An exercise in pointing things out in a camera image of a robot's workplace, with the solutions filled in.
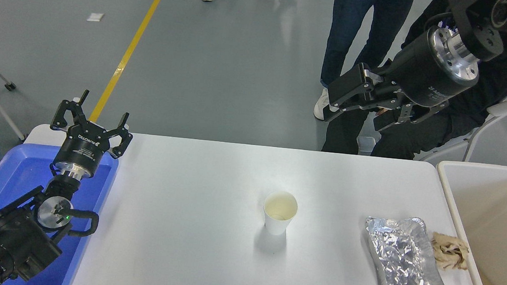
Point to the large pale bin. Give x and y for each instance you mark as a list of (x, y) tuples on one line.
[(504, 215)]

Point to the standing person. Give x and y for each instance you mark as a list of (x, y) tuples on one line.
[(350, 31)]

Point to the blue plastic tray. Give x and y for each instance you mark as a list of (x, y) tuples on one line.
[(16, 177)]

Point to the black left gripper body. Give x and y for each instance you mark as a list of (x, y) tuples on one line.
[(83, 150)]

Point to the white paper scrap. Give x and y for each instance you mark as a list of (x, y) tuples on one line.
[(95, 16)]

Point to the crumpled silver foil tray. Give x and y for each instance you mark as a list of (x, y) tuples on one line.
[(408, 266)]

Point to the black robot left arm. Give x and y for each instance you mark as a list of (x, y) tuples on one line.
[(15, 241)]

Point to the crumpled tan paper ball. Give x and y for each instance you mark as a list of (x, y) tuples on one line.
[(450, 252)]

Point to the white chair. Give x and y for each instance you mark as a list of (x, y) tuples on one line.
[(506, 107)]

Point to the white paper cup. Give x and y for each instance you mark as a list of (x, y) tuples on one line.
[(278, 223)]

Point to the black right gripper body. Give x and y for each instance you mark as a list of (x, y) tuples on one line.
[(420, 74)]

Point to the seated person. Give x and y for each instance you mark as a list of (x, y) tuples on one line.
[(350, 137)]

